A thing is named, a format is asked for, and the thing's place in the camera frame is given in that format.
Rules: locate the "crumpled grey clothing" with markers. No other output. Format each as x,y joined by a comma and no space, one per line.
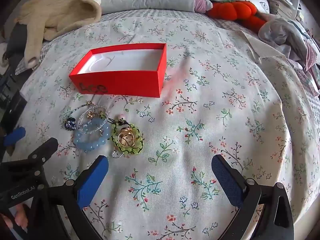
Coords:
287,35

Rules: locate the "beige fleece blanket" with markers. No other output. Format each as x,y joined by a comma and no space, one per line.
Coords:
62,10

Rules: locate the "stack of books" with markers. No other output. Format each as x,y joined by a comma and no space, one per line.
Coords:
280,2

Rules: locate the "gold hair clip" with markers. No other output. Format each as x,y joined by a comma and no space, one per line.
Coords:
126,140

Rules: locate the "person's left hand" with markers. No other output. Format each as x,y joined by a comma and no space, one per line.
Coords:
21,217

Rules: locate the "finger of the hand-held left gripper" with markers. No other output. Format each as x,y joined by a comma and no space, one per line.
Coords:
41,152
15,135

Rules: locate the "pink striped cloth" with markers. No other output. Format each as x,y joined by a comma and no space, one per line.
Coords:
310,55

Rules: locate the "orange pumpkin plush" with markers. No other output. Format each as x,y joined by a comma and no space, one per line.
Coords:
240,10

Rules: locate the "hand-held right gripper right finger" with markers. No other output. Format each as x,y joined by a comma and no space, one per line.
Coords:
227,182

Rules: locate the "gold flower ornament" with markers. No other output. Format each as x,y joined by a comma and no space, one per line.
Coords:
90,115

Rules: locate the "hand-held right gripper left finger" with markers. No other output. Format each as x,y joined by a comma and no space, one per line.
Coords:
92,182

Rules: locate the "red cardboard box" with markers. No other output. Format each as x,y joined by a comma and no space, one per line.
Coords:
120,82

